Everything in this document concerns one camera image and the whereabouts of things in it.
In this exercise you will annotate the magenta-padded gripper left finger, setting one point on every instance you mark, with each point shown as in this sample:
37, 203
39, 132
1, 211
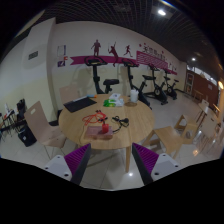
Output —
73, 161

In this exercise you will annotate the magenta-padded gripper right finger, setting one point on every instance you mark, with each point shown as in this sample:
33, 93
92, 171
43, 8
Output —
148, 160

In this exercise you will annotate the red charger block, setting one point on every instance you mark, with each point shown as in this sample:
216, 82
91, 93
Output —
105, 128

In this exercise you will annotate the light wooden chair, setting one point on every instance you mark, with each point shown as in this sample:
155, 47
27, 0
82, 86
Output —
168, 135
38, 121
68, 93

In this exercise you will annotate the black mouse pad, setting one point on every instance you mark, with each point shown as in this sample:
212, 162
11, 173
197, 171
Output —
79, 104

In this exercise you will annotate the round brown coaster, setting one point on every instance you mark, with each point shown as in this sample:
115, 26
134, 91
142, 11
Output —
130, 104

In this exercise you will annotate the orange and blue marker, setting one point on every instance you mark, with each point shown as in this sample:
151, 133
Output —
92, 96

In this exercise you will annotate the white tissue pack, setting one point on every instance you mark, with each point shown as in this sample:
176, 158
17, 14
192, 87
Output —
117, 99

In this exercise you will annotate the black exercise bike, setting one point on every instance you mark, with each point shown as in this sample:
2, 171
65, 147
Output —
159, 91
130, 75
96, 75
171, 90

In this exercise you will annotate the round ceiling light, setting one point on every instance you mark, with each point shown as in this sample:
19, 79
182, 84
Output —
193, 59
161, 12

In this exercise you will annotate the wall posters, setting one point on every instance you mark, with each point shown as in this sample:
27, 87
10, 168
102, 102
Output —
61, 51

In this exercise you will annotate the grey wall vent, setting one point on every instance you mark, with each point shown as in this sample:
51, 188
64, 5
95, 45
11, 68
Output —
33, 55

